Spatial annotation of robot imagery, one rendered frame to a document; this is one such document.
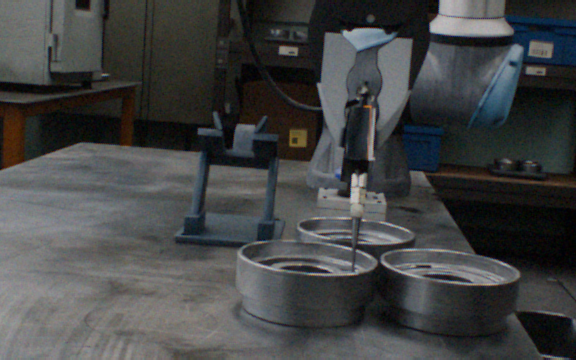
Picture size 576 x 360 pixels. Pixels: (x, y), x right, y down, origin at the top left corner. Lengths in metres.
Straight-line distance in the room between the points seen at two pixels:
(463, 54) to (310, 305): 0.62
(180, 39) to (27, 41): 1.71
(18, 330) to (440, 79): 0.74
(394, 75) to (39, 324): 0.32
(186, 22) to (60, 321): 3.97
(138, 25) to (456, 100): 3.51
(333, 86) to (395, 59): 0.05
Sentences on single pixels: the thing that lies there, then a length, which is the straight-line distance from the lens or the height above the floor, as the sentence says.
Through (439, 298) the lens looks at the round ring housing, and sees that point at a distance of 0.63.
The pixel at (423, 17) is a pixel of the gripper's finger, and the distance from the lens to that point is 0.70.
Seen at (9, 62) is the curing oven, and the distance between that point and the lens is 2.96.
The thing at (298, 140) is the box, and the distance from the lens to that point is 4.22.
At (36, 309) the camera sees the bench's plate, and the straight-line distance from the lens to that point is 0.64.
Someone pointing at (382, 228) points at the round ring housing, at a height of 0.84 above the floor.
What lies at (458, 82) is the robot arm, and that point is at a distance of 1.18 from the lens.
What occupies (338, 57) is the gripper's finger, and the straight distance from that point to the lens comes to 0.70.
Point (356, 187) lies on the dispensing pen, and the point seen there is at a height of 0.89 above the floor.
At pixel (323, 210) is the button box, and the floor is 0.83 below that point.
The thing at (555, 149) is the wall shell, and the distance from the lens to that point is 4.86.
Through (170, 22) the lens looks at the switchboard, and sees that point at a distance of 4.55.
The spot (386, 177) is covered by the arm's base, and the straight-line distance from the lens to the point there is 1.22.
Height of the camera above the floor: 0.99
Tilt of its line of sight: 9 degrees down
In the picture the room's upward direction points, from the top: 5 degrees clockwise
